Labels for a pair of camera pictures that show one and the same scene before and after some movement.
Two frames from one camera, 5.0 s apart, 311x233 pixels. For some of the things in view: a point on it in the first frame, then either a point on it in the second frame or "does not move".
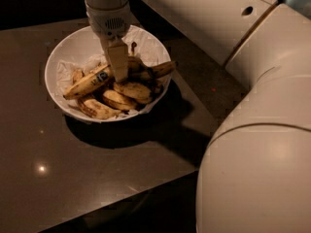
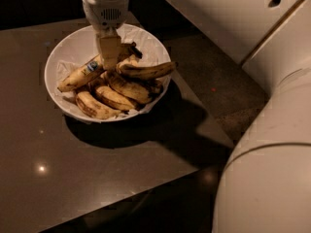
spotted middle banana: x=134 y=90 does not move
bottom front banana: x=97 y=110 does not move
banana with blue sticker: x=104 y=76 to x=96 y=67
